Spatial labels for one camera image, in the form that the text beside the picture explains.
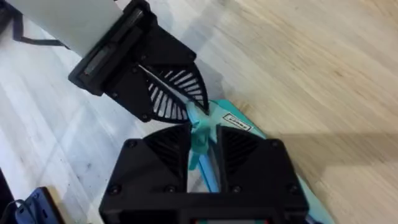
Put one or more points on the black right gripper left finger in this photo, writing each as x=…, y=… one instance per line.
x=146, y=168

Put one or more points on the teal soft zip bag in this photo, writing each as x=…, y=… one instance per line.
x=202, y=132

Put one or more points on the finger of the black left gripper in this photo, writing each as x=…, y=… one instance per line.
x=133, y=93
x=168, y=49

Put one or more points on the blue box device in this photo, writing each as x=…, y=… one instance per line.
x=37, y=208

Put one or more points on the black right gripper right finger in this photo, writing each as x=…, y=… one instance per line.
x=264, y=168

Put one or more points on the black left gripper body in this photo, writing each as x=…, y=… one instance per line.
x=109, y=56

